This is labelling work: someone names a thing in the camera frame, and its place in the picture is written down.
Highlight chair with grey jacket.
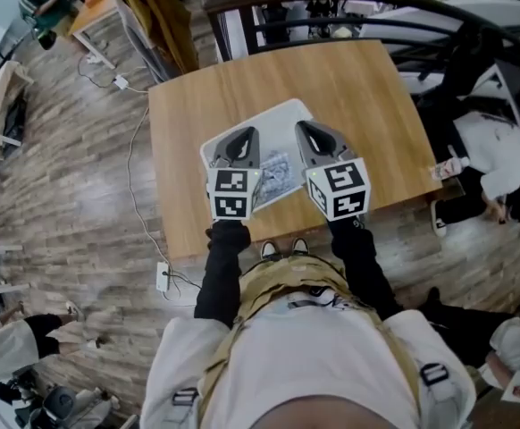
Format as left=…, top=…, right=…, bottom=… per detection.
left=17, top=383, right=138, bottom=429

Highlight white frame table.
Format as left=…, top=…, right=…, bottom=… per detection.
left=0, top=240, right=32, bottom=299

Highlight blue plaid clothes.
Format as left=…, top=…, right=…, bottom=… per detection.
left=258, top=148, right=305, bottom=197

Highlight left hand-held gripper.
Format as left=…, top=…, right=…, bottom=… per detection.
left=205, top=126, right=264, bottom=222

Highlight black strap buckle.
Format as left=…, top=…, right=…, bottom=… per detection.
left=172, top=386, right=200, bottom=408
left=419, top=361, right=449, bottom=386

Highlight person's left forearm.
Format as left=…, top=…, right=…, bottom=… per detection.
left=193, top=219, right=253, bottom=329

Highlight person's tan vest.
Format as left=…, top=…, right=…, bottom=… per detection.
left=196, top=253, right=422, bottom=426

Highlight clear water bottle red label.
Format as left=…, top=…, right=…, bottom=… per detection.
left=428, top=156, right=471, bottom=181

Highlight mustard hanging cloth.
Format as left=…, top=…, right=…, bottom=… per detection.
left=109, top=0, right=201, bottom=79

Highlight white power cable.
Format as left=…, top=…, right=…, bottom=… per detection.
left=77, top=54, right=203, bottom=301

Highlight person's white shirt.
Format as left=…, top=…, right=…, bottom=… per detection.
left=139, top=295, right=476, bottom=429

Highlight black office chair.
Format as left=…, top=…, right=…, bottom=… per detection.
left=415, top=37, right=503, bottom=121

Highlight white frame dark desk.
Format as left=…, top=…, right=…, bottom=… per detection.
left=491, top=57, right=520, bottom=128

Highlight person's left shoe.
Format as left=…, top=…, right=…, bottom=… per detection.
left=259, top=240, right=281, bottom=262

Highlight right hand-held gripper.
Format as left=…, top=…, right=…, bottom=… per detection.
left=294, top=120, right=373, bottom=222

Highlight light wooden desk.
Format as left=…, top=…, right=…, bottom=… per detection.
left=0, top=59, right=35, bottom=164

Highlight white power strip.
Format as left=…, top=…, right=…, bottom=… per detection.
left=155, top=261, right=171, bottom=293

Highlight wooden table white legs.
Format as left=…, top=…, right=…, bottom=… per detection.
left=66, top=0, right=122, bottom=71

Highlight white plastic basket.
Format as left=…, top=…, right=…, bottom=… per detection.
left=198, top=97, right=317, bottom=215

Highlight person's right forearm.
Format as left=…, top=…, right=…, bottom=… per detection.
left=326, top=218, right=405, bottom=322

